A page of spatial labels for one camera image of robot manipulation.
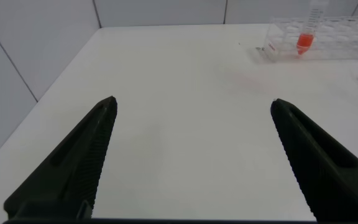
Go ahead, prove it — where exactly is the clear acrylic test tube rack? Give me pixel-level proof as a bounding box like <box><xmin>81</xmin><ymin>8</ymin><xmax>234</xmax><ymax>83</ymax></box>
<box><xmin>263</xmin><ymin>15</ymin><xmax>358</xmax><ymax>62</ymax></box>

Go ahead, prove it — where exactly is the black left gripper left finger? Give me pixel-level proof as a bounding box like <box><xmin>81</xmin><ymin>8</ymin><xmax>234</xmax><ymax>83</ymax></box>
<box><xmin>3</xmin><ymin>95</ymin><xmax>118</xmax><ymax>220</ymax></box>

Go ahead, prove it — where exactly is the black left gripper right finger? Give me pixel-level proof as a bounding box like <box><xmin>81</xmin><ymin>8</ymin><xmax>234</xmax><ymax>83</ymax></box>
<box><xmin>270</xmin><ymin>98</ymin><xmax>358</xmax><ymax>222</ymax></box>

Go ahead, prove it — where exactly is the orange pigment test tube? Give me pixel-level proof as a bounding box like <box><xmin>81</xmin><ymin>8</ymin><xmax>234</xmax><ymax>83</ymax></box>
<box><xmin>296</xmin><ymin>0</ymin><xmax>329</xmax><ymax>56</ymax></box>

